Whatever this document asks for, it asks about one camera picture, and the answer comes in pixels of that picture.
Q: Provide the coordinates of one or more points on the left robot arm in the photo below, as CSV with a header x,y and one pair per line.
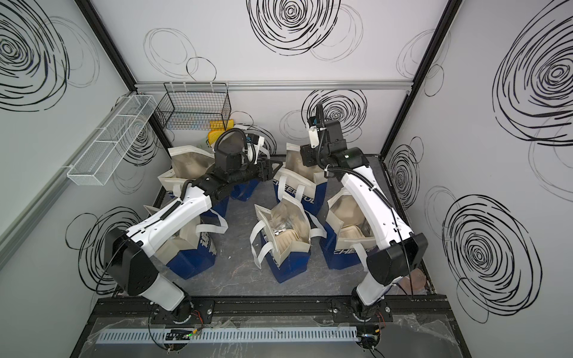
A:
x,y
238,158

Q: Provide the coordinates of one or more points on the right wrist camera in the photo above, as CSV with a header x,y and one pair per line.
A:
x,y
315,129

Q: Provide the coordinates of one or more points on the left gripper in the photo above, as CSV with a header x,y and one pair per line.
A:
x,y
268,175

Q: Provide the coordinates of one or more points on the takeout bag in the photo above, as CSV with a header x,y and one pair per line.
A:
x,y
188,163
349,239
282,237
191,250
244,191
306,184

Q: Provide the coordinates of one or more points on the black wire basket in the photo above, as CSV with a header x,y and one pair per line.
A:
x,y
197,106

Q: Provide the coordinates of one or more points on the pink plastic cup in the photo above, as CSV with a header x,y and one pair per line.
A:
x,y
414,283

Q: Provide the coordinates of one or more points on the grey cable duct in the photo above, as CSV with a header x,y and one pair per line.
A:
x,y
164,336

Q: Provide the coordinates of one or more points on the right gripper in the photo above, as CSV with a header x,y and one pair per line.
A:
x,y
306,152

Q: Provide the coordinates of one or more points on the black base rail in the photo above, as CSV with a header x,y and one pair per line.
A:
x,y
340,308

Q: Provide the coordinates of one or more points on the white wire shelf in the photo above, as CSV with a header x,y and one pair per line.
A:
x,y
106,151

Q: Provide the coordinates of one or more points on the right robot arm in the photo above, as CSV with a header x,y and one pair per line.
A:
x,y
400,251

